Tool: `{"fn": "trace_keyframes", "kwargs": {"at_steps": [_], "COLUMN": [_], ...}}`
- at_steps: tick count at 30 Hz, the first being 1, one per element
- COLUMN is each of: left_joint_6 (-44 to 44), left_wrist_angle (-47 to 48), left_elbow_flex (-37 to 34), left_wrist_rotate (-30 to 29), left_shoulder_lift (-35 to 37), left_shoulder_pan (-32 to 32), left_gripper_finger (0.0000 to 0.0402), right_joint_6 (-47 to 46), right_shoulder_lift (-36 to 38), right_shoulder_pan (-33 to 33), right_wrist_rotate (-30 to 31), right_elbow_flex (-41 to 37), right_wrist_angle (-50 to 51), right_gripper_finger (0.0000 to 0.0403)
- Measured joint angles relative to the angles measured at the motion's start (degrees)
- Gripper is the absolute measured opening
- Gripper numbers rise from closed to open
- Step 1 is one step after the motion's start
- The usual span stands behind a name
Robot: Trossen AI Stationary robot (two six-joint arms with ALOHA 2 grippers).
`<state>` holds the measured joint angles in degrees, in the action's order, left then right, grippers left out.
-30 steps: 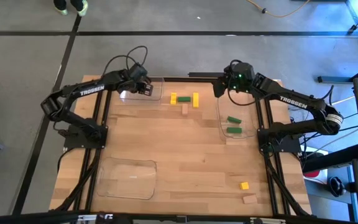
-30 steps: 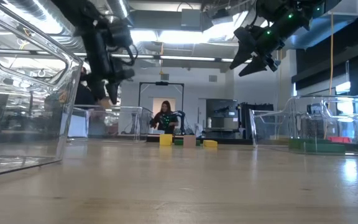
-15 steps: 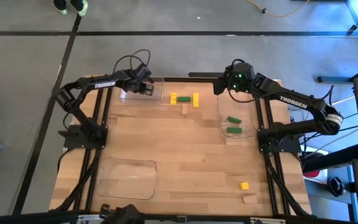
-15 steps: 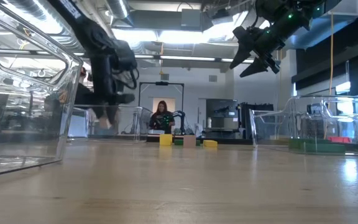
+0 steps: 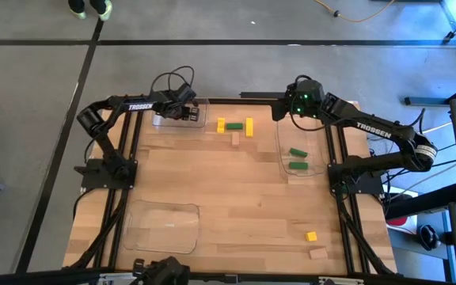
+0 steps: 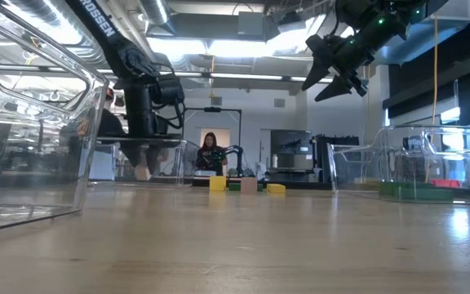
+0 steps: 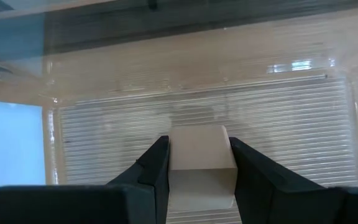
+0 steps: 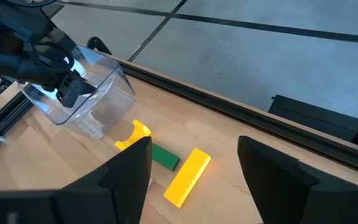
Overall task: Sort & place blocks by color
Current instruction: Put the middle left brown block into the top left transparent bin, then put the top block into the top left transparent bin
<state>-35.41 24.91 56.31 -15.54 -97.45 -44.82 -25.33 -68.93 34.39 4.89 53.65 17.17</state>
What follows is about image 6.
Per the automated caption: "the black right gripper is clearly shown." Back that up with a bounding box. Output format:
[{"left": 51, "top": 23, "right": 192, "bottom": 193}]
[{"left": 301, "top": 18, "right": 407, "bottom": 102}]

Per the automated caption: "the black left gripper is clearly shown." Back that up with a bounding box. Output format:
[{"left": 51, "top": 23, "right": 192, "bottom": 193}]
[{"left": 119, "top": 83, "right": 171, "bottom": 175}]

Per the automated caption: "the green wooden block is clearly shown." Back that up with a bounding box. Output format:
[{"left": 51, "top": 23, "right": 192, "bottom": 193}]
[
  {"left": 379, "top": 181, "right": 436, "bottom": 196},
  {"left": 228, "top": 182, "right": 264, "bottom": 192},
  {"left": 397, "top": 187, "right": 454, "bottom": 203}
]

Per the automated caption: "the person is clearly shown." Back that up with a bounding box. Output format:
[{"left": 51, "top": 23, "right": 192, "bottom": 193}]
[
  {"left": 95, "top": 87, "right": 126, "bottom": 138},
  {"left": 196, "top": 131, "right": 228, "bottom": 176}
]

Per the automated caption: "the yellow wooden cube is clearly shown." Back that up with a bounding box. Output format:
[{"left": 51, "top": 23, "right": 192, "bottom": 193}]
[{"left": 209, "top": 176, "right": 227, "bottom": 192}]

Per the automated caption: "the long ceiling light strip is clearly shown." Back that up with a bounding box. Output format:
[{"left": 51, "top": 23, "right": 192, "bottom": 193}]
[{"left": 159, "top": 71, "right": 334, "bottom": 82}]

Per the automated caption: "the black equipment rack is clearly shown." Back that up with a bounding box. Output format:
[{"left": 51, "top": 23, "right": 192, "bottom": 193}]
[{"left": 314, "top": 134, "right": 361, "bottom": 184}]

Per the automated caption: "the grey ceiling box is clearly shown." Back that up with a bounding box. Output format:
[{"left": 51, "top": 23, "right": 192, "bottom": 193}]
[{"left": 237, "top": 11, "right": 266, "bottom": 38}]

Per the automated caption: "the grey equipment cabinet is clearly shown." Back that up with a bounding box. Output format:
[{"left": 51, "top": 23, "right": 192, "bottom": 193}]
[{"left": 269, "top": 129, "right": 314, "bottom": 183}]

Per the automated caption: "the red box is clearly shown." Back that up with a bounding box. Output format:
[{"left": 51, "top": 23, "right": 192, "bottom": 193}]
[{"left": 429, "top": 178, "right": 463, "bottom": 189}]

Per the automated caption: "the black gantry frame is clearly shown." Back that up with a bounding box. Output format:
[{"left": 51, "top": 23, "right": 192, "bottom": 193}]
[{"left": 181, "top": 106, "right": 243, "bottom": 177}]

